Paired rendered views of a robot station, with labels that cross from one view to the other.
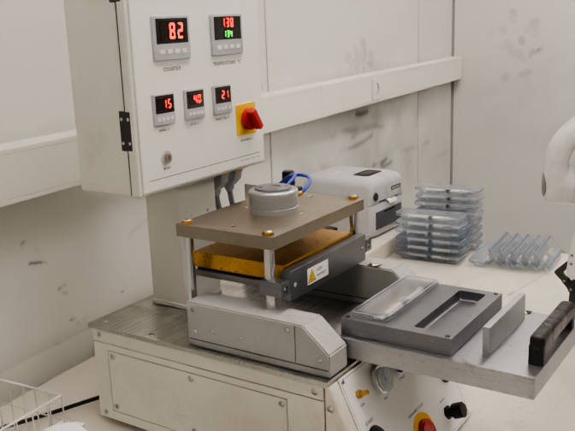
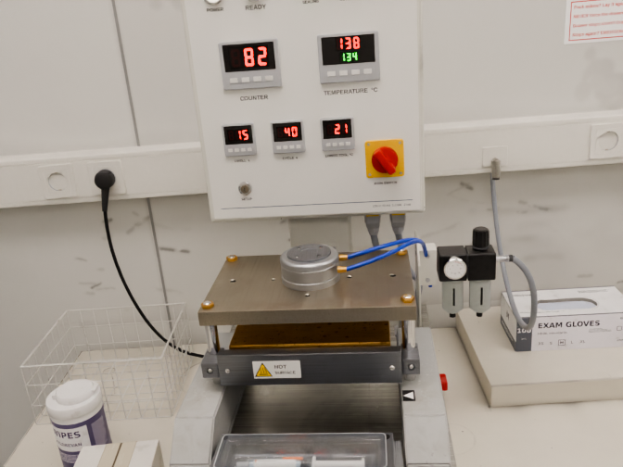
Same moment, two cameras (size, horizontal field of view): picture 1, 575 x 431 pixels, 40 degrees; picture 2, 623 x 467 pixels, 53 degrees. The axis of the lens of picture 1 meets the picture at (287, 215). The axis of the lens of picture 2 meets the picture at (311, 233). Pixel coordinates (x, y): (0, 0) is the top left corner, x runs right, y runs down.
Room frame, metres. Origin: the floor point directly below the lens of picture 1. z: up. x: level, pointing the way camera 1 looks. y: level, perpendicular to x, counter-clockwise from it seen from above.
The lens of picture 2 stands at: (0.90, -0.66, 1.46)
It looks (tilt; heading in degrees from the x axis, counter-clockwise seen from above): 20 degrees down; 63
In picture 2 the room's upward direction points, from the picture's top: 5 degrees counter-clockwise
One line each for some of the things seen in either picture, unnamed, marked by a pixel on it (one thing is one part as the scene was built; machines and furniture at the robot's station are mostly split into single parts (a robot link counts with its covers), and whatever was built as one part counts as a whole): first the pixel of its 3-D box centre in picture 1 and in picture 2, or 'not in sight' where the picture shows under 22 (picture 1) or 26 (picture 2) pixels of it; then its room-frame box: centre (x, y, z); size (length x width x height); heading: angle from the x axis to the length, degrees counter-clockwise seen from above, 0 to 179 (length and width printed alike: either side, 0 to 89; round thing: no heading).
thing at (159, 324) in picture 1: (261, 314); (322, 379); (1.26, 0.05, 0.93); 0.46 x 0.35 x 0.01; 56
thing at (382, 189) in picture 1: (353, 199); not in sight; (2.29, -0.20, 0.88); 0.25 x 0.20 x 0.17; 55
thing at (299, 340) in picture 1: (263, 332); (213, 400); (1.09, 0.04, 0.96); 0.25 x 0.05 x 0.07; 56
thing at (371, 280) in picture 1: (358, 279); (420, 400); (1.31, -0.12, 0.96); 0.26 x 0.05 x 0.07; 56
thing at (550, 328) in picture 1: (553, 331); not in sight; (0.99, -0.35, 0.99); 0.15 x 0.02 x 0.04; 146
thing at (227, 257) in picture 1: (278, 235); (319, 307); (1.25, 0.02, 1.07); 0.22 x 0.17 x 0.10; 146
